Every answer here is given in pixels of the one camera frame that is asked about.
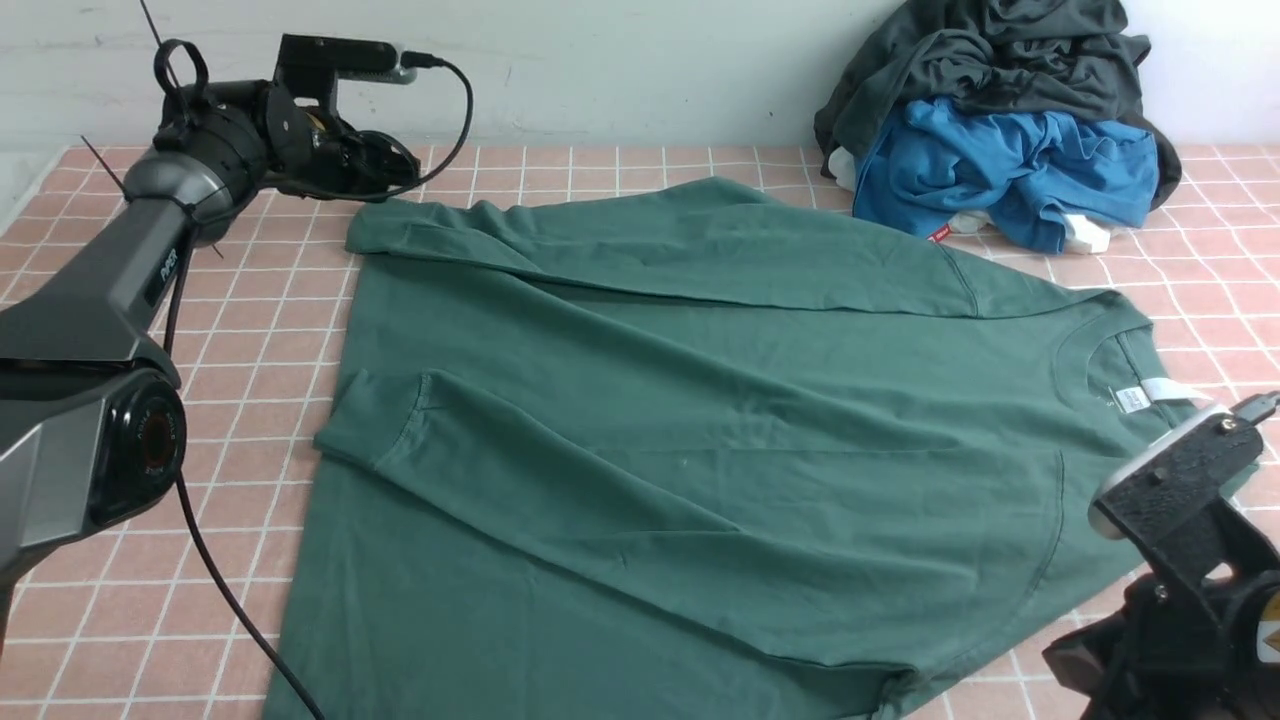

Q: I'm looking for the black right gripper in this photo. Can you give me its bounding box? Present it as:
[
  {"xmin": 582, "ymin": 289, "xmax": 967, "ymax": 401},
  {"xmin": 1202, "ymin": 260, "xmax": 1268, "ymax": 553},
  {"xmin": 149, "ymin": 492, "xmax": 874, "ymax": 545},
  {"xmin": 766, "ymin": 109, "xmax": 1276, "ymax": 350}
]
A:
[{"xmin": 1043, "ymin": 580, "xmax": 1201, "ymax": 719}]

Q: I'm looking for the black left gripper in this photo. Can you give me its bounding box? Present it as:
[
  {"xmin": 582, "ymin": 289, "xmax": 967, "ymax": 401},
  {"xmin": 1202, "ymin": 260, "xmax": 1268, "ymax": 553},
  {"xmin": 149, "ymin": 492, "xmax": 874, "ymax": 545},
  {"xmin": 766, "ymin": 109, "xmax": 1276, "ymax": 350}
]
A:
[{"xmin": 262, "ymin": 85, "xmax": 421, "ymax": 201}]

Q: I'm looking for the green long sleeve shirt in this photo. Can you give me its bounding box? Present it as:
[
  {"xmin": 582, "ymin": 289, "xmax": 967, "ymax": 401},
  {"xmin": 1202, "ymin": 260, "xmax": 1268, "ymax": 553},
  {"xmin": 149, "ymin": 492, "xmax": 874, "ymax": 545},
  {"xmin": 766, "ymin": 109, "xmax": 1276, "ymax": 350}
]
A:
[{"xmin": 280, "ymin": 178, "xmax": 1196, "ymax": 719}]

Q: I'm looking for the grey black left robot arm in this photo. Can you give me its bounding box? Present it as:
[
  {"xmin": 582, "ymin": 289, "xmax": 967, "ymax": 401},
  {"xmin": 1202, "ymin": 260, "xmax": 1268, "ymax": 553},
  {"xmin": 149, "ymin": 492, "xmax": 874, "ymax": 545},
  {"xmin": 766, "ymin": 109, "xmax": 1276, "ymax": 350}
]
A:
[{"xmin": 1, "ymin": 79, "xmax": 421, "ymax": 611}]

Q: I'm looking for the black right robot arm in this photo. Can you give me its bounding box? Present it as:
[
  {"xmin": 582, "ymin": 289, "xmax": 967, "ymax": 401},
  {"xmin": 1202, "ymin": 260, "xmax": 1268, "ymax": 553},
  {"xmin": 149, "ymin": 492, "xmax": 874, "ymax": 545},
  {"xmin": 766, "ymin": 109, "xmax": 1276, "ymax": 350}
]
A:
[{"xmin": 1042, "ymin": 573, "xmax": 1279, "ymax": 719}]

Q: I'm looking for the blue crumpled garment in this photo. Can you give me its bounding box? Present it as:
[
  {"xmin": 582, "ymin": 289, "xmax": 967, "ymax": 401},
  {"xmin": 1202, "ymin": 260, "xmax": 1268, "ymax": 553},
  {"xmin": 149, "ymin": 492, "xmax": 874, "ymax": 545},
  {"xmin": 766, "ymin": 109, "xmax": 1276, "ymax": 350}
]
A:
[{"xmin": 852, "ymin": 97, "xmax": 1160, "ymax": 255}]

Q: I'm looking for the dark grey crumpled garment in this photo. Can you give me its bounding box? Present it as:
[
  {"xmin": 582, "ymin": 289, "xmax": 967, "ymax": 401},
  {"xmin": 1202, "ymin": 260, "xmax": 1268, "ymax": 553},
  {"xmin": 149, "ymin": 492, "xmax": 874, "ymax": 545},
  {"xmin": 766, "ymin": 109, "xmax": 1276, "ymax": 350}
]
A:
[{"xmin": 813, "ymin": 1, "xmax": 1153, "ymax": 160}]

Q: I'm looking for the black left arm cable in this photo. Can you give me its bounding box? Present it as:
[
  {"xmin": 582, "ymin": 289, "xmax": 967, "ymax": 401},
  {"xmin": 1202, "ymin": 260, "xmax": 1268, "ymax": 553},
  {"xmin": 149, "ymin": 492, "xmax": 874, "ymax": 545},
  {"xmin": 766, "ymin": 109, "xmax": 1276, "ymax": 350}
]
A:
[{"xmin": 160, "ymin": 55, "xmax": 475, "ymax": 720}]

